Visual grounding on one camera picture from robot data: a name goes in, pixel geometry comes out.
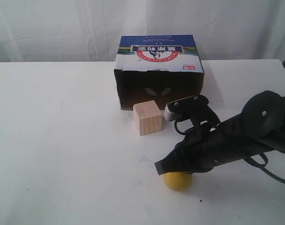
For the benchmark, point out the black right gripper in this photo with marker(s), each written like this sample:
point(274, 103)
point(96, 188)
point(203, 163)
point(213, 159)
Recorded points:
point(204, 148)

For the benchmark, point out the yellow tennis ball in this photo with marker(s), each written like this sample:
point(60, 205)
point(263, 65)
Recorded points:
point(177, 181)

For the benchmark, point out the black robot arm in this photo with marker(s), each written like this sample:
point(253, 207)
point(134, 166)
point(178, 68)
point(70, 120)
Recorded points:
point(262, 123)

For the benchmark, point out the light wooden cube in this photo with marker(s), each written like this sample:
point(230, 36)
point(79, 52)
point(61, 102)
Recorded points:
point(147, 117)

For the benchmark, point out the blue white cardboard box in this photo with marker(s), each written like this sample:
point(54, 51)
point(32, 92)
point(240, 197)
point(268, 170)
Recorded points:
point(162, 68)

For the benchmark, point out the white curtain backdrop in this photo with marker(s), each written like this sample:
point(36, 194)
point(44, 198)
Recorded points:
point(90, 30)

